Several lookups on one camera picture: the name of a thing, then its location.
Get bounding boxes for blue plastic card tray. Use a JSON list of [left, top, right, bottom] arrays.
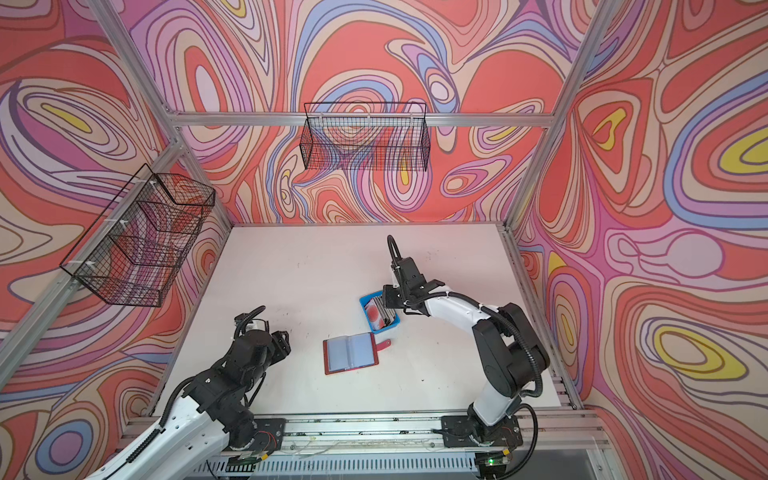
[[359, 290, 400, 334]]

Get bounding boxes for red leather card holder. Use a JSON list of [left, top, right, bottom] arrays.
[[323, 332, 392, 375]]

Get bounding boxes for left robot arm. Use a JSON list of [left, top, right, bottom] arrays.
[[89, 305, 291, 479]]

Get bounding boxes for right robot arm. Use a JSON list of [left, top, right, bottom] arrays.
[[383, 235, 550, 448]]

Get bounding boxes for stack of credit cards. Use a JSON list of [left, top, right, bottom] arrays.
[[364, 296, 395, 332]]

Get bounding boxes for black wire basket left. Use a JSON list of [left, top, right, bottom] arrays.
[[59, 164, 216, 307]]

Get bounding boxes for black wire basket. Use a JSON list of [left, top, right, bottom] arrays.
[[59, 164, 216, 307], [299, 101, 431, 172]]

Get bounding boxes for black wire basket back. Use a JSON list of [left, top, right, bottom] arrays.
[[299, 101, 431, 172]]

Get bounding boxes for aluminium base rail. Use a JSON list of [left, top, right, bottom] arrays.
[[119, 410, 607, 480]]

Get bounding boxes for aluminium cage frame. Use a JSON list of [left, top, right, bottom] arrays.
[[1, 1, 624, 387]]

